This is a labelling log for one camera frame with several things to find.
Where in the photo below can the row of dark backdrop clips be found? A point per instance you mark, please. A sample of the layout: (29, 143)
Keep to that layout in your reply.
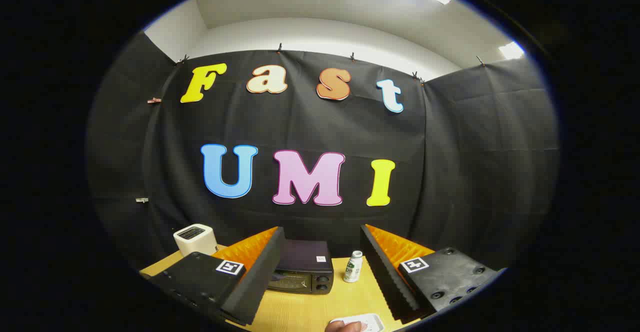
(352, 57)

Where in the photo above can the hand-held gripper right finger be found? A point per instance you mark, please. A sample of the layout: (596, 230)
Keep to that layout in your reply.
(387, 282)

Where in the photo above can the white bottle green label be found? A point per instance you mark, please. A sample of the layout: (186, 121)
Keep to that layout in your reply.
(353, 269)

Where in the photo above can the white box appliance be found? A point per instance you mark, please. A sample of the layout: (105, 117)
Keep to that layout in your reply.
(195, 242)

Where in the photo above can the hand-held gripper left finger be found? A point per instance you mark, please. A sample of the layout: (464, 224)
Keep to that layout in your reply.
(260, 282)

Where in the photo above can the black toaster oven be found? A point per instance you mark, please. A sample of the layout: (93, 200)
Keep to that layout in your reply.
(305, 257)

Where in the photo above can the white square plate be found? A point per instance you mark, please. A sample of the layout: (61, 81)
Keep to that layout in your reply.
(371, 322)

